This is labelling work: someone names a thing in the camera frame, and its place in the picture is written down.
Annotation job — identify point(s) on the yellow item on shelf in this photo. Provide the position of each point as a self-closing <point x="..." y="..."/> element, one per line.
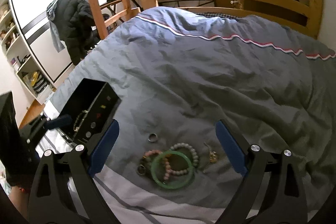
<point x="34" y="78"/>

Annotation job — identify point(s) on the wooden folding table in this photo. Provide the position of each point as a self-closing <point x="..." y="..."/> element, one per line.
<point x="113" y="2"/>

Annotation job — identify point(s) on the grey striped duvet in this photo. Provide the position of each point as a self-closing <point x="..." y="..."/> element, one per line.
<point x="197" y="77"/>

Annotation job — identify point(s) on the white sliding door wardrobe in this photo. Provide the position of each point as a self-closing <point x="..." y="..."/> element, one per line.
<point x="50" y="8"/>

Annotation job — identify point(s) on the light blue garment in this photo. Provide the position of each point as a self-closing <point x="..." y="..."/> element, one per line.
<point x="56" y="37"/>

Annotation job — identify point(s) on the black puffer jacket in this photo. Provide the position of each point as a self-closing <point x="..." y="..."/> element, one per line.
<point x="73" y="27"/>

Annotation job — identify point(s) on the black jewelry box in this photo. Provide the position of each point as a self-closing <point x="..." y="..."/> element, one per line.
<point x="98" y="108"/>

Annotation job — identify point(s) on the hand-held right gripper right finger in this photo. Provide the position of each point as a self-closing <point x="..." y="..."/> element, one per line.
<point x="231" y="148"/>

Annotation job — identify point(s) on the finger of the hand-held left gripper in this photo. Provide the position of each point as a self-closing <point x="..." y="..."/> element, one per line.
<point x="61" y="121"/>

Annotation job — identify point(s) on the green jade bangle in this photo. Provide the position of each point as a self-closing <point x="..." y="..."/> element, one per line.
<point x="172" y="186"/>

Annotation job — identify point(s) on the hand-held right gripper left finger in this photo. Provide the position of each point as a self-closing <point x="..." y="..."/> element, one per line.
<point x="103" y="145"/>

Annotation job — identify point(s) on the white curved shelf unit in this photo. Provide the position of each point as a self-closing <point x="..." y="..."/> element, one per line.
<point x="18" y="56"/>

